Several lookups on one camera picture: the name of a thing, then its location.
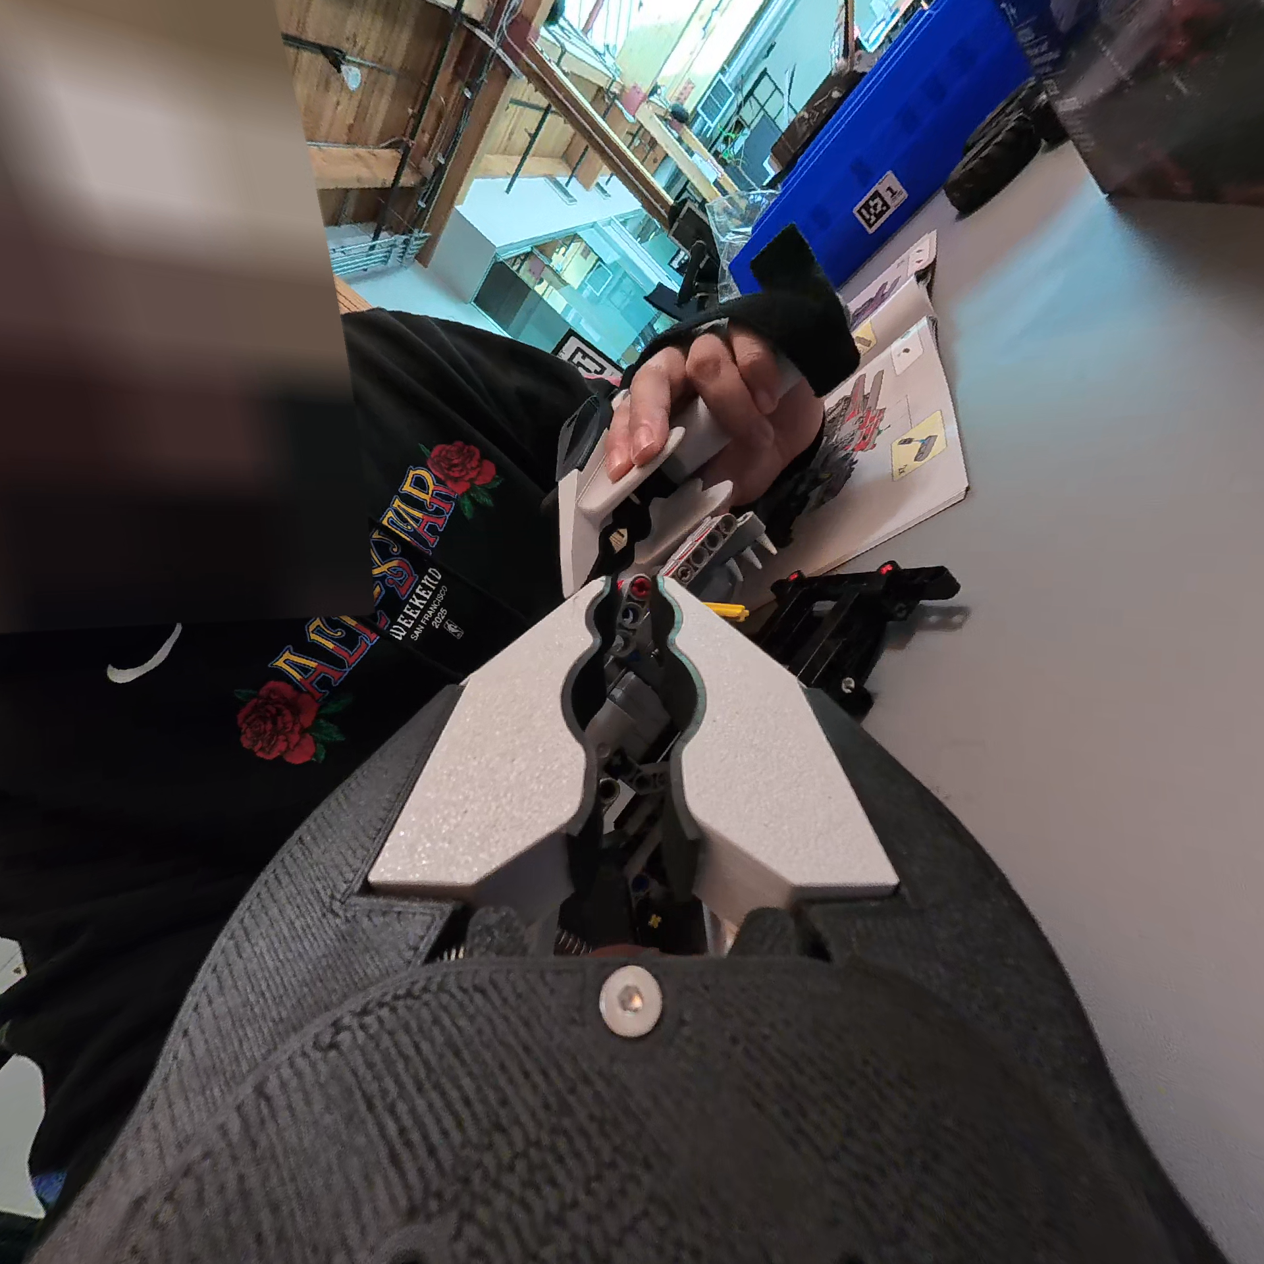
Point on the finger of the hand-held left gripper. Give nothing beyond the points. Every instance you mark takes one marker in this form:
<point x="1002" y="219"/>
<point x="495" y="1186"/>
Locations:
<point x="576" y="533"/>
<point x="700" y="506"/>

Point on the building instruction booklet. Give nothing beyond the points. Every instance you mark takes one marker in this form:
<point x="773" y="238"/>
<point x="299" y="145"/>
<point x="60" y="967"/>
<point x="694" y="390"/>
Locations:
<point x="908" y="432"/>

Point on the black printed toy box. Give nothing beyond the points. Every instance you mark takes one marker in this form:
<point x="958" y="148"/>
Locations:
<point x="1164" y="88"/>

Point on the grey desk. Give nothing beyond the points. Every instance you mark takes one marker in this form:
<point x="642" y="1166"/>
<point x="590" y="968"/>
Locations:
<point x="1085" y="593"/>

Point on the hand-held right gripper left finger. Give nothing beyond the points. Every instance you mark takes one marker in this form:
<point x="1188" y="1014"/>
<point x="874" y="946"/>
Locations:
<point x="473" y="791"/>

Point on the blue bin with white tag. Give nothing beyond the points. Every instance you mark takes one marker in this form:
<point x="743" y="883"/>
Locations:
<point x="887" y="126"/>

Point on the black swivel chair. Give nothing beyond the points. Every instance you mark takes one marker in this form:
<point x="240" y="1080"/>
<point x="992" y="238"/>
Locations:
<point x="694" y="258"/>

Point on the person's left hand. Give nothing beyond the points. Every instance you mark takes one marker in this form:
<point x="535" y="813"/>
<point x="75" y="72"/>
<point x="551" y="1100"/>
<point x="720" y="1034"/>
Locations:
<point x="654" y="405"/>

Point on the white fiducial marker tag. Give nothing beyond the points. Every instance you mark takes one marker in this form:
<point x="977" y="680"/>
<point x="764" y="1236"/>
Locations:
<point x="587" y="356"/>

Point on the crumpled clear plastic bag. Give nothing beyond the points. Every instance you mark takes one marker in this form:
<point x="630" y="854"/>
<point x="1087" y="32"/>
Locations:
<point x="745" y="230"/>

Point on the brick-built toy vehicle chassis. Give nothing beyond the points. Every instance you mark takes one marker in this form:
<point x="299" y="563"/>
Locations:
<point x="840" y="621"/>

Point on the black toy tyre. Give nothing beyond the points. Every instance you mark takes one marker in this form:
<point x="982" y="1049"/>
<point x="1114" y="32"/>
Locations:
<point x="992" y="151"/>

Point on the bright tall window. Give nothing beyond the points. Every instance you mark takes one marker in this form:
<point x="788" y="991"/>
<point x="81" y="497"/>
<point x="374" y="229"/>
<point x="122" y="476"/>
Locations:
<point x="670" y="27"/>

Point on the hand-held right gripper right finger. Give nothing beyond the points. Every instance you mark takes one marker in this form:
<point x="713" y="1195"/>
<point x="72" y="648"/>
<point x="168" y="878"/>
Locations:
<point x="778" y="791"/>

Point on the metal balcony railing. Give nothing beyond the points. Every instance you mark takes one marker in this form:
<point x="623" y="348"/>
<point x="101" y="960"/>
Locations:
<point x="374" y="254"/>

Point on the person's left forearm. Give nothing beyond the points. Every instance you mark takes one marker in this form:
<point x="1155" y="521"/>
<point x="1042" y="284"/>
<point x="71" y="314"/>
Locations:
<point x="535" y="426"/>

